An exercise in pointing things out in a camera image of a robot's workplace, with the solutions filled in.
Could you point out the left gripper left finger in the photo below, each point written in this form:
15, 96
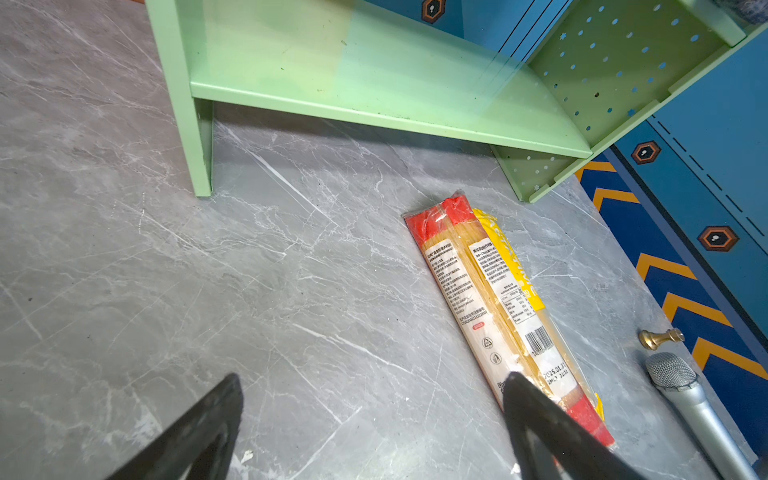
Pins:
198, 445

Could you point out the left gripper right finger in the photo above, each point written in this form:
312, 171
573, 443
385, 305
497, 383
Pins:
547, 443

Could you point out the red-ended clear spaghetti bag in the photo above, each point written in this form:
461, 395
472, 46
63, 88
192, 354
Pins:
501, 328

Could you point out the yellow pasta bag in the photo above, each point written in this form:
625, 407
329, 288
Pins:
495, 233

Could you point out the green metal two-tier shelf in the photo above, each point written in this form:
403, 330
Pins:
599, 69

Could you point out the silver metal cylinder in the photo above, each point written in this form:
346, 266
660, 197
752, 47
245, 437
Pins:
680, 385

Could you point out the small brass fitting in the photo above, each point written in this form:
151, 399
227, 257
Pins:
652, 340

